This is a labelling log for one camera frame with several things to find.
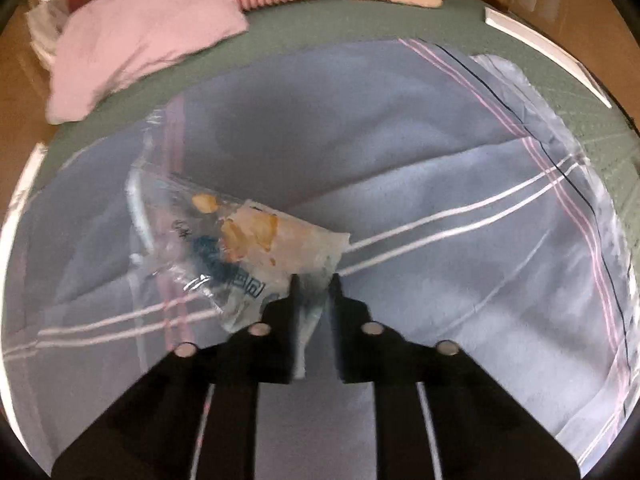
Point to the clear plastic food wrapper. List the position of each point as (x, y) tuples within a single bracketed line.
[(234, 252)]

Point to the green bed sheet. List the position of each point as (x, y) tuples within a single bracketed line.
[(609, 137)]

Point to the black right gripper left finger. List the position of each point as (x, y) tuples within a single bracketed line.
[(193, 414)]

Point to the blue plaid blanket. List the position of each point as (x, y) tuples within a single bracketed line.
[(473, 214)]

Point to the pink pillow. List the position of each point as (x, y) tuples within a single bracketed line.
[(107, 45)]

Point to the wooden headboard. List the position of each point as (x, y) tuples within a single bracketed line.
[(595, 33)]

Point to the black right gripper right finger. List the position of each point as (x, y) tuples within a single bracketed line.
[(438, 414)]

